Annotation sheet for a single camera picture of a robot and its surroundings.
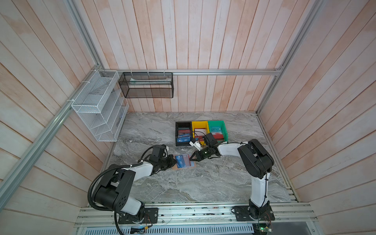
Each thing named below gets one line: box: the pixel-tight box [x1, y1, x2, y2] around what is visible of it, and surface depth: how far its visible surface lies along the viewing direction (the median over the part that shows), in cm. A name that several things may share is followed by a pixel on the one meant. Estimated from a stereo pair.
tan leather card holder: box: [171, 154, 196, 170], surface depth 93 cm
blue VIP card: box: [175, 154, 186, 169], surface depth 94 cm
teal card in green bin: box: [210, 126, 223, 133], surface depth 109 cm
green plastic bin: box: [208, 120, 229, 143], surface depth 109 cm
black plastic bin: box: [175, 121, 193, 147], surface depth 106 cm
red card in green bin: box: [213, 132, 224, 140], surface depth 108 cm
